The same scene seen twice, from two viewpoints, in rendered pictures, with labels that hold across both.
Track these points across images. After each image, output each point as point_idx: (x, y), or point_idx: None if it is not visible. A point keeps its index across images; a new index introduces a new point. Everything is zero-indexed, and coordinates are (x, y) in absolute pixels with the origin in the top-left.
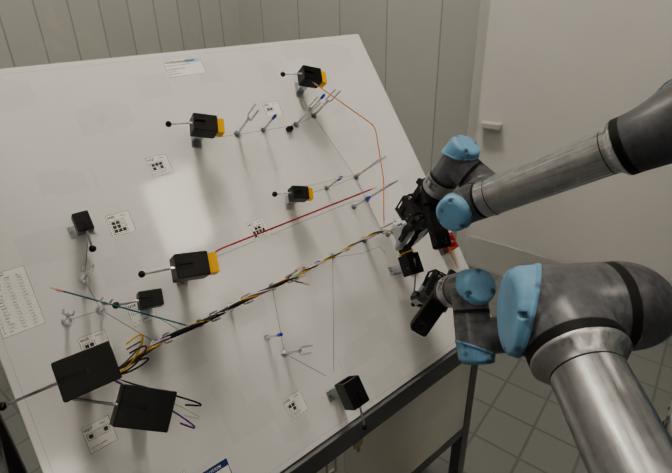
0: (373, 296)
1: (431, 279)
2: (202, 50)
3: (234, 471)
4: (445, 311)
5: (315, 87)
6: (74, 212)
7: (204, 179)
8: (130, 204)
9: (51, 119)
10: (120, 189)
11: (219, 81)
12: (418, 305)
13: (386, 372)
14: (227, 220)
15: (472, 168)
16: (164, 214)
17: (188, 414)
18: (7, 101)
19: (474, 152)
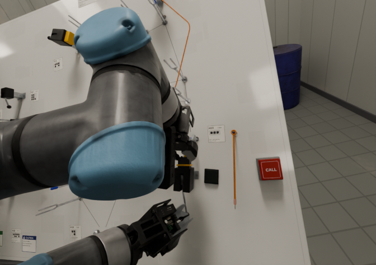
0: (158, 188)
1: (146, 213)
2: None
3: (37, 245)
4: (161, 255)
5: None
6: (22, 87)
7: (75, 74)
8: (40, 85)
9: (27, 40)
10: (39, 77)
11: (104, 5)
12: (181, 221)
13: (145, 254)
14: (78, 102)
15: (90, 80)
16: (51, 93)
17: (29, 203)
18: (17, 32)
19: (85, 42)
